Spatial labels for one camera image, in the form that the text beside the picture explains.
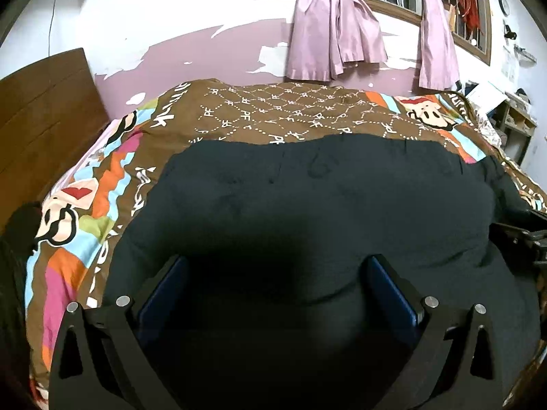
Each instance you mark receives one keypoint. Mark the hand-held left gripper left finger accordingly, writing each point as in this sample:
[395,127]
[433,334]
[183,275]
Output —
[164,299]

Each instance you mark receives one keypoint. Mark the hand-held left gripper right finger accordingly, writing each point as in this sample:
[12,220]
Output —
[391,299]

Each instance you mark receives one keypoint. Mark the dark navy garment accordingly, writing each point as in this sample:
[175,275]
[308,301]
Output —
[299,205]

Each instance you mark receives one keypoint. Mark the wooden shelf unit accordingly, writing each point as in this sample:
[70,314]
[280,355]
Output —
[519,124]

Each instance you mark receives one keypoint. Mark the white paper sheet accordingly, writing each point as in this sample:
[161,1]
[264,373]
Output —
[487,94]

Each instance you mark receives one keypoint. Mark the black cloth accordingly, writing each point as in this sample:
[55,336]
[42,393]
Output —
[21,226]

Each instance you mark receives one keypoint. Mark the brown printed blanket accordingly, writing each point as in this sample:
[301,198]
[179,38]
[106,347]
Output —
[299,111]

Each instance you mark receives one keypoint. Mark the wooden headboard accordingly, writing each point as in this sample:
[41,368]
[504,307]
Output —
[42,128]

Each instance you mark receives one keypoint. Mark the narrow pink curtain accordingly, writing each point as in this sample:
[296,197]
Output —
[436,38]

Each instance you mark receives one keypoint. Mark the red hanging cloth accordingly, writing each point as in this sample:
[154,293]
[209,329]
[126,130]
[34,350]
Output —
[470,4]

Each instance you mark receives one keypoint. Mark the knotted pink curtain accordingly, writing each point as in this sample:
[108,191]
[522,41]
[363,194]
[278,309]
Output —
[333,30]

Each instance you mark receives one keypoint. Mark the black wall hook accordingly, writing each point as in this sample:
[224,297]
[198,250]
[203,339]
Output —
[509,32]

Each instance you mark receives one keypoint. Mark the round wall clock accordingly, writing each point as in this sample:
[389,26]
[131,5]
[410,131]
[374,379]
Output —
[504,5]

